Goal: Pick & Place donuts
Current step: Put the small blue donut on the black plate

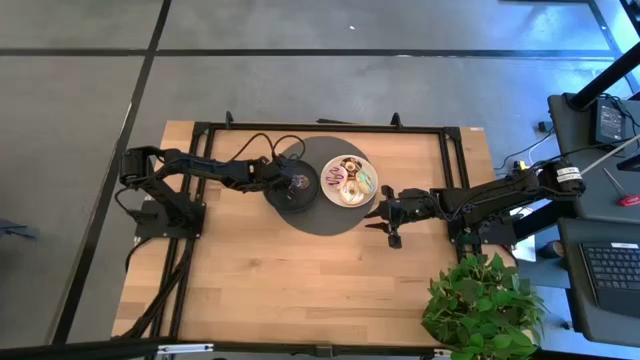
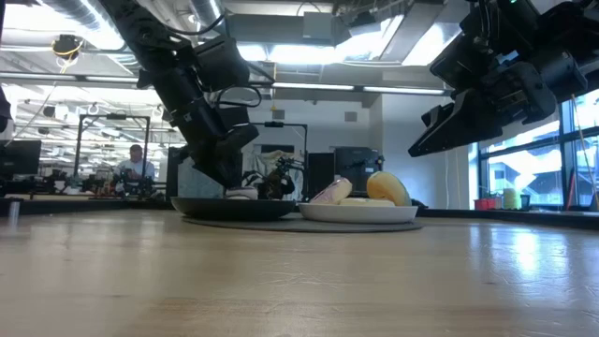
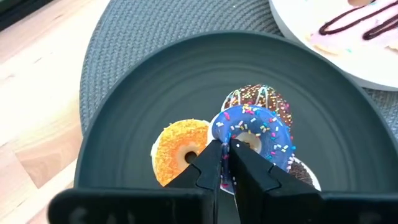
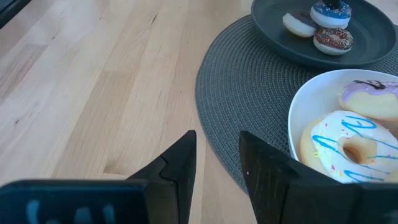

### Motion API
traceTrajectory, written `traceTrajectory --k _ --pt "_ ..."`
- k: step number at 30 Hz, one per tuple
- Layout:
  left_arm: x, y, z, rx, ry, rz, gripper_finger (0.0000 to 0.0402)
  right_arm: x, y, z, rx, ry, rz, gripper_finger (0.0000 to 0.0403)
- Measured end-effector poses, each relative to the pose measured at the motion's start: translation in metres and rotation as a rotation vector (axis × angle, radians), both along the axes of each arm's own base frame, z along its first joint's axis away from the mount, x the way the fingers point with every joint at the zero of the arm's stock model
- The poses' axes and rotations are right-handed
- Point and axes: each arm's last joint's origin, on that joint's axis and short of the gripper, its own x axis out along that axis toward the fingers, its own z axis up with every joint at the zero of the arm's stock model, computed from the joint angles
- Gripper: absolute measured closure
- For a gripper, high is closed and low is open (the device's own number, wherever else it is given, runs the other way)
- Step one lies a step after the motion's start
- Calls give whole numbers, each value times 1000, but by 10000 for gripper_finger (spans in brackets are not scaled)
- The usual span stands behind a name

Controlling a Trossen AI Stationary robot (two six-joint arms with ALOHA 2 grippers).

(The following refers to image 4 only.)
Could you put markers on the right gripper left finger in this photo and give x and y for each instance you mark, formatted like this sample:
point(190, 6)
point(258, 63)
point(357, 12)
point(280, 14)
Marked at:
point(174, 186)

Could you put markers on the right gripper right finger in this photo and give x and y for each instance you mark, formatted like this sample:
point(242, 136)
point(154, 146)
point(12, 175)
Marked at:
point(273, 186)

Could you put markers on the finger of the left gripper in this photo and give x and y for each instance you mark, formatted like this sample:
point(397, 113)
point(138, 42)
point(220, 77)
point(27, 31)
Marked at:
point(332, 3)

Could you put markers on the small blue donut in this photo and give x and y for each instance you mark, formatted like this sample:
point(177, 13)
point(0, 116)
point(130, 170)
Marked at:
point(329, 18)

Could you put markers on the small chocolate donut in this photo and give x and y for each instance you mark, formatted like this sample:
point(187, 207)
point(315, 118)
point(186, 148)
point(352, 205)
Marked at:
point(297, 28)

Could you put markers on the small brown sprinkled donut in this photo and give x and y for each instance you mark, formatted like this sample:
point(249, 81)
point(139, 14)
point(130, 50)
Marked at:
point(332, 46)

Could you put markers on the large white blue-drizzled donut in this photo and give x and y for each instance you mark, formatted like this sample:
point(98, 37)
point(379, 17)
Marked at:
point(329, 130)

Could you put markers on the large pink chocolate-drizzled donut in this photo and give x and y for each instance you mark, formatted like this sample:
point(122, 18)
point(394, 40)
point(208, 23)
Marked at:
point(367, 105)

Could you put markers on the black round plate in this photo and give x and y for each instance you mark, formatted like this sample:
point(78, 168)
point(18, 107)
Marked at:
point(370, 34)

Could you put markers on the white round bowl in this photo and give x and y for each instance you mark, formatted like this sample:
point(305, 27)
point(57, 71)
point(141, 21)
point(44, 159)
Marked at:
point(306, 99)

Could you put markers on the round grey woven placemat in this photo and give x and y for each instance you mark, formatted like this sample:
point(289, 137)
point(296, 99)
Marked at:
point(248, 77)

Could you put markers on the black aluminium table frame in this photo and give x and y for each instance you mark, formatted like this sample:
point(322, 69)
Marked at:
point(9, 9)

